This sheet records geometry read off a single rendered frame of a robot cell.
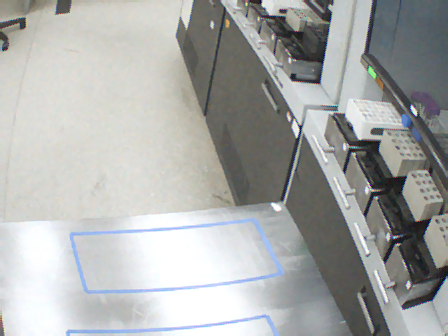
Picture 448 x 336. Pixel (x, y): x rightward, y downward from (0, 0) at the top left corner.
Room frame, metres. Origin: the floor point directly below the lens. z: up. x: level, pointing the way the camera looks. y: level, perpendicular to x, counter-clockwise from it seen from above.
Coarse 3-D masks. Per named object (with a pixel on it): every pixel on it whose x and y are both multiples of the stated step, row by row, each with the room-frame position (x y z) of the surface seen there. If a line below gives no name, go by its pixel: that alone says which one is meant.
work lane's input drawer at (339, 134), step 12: (336, 120) 1.24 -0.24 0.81; (324, 132) 1.27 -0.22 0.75; (336, 132) 1.22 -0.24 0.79; (348, 132) 1.19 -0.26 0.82; (336, 144) 1.20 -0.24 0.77; (348, 144) 1.16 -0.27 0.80; (360, 144) 1.17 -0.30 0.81; (372, 144) 1.18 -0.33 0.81; (324, 156) 1.17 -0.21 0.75; (336, 156) 1.19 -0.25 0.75; (348, 156) 1.15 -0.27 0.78
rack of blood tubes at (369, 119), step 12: (348, 108) 1.26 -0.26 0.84; (360, 108) 1.24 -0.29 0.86; (372, 108) 1.26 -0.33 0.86; (384, 108) 1.29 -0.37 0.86; (348, 120) 1.24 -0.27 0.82; (360, 120) 1.19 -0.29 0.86; (372, 120) 1.21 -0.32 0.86; (384, 120) 1.22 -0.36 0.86; (396, 120) 1.23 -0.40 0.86; (360, 132) 1.18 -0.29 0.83; (372, 132) 1.24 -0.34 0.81
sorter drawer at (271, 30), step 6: (264, 24) 1.77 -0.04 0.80; (270, 24) 1.75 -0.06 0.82; (276, 24) 1.76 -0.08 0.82; (264, 30) 1.76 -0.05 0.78; (270, 30) 1.72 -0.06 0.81; (276, 30) 1.70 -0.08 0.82; (282, 30) 1.72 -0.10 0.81; (252, 36) 1.75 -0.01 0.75; (264, 36) 1.76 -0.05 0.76; (270, 36) 1.71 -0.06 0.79; (276, 36) 1.68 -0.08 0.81; (282, 36) 1.69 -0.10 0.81; (288, 36) 1.69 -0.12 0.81; (258, 42) 1.72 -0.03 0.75; (264, 42) 1.72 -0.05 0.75; (270, 42) 1.70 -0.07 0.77; (276, 42) 1.67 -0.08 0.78; (258, 48) 1.67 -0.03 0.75; (270, 48) 1.69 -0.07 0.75
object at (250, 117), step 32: (352, 0) 1.44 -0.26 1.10; (224, 32) 2.17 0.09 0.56; (256, 32) 1.83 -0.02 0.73; (224, 64) 2.09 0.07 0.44; (256, 64) 1.78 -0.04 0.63; (224, 96) 2.02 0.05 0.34; (256, 96) 1.73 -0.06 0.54; (288, 96) 1.51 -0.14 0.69; (320, 96) 1.47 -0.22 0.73; (224, 128) 1.96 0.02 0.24; (256, 128) 1.68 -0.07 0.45; (288, 128) 1.47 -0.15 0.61; (224, 160) 1.90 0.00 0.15; (256, 160) 1.63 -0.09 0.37; (288, 160) 1.43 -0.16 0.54; (256, 192) 1.58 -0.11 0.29
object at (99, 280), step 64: (0, 256) 0.58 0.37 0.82; (64, 256) 0.64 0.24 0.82; (128, 256) 0.69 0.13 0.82; (192, 256) 0.72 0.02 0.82; (256, 256) 0.75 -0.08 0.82; (64, 320) 0.49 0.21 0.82; (128, 320) 0.54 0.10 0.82; (192, 320) 0.57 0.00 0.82; (256, 320) 0.59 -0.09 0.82; (320, 320) 0.61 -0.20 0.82
